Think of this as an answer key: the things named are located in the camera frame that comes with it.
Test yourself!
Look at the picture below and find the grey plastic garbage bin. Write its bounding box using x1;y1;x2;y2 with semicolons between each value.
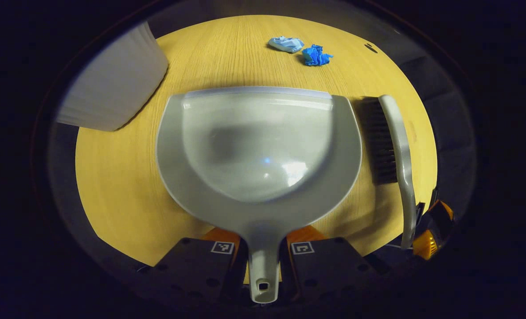
55;21;169;132

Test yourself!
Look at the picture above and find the light blue paper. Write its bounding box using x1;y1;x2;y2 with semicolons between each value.
268;36;305;54

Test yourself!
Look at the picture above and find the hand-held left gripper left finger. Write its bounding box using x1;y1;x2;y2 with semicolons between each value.
150;227;249;308

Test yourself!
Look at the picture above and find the small grey black-bristled broom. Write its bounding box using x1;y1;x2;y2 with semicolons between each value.
361;94;417;250

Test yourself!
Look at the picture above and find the grey plastic dustpan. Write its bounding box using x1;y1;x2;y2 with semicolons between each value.
156;86;363;304

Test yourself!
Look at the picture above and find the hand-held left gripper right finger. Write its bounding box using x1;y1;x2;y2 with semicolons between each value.
281;225;378;307

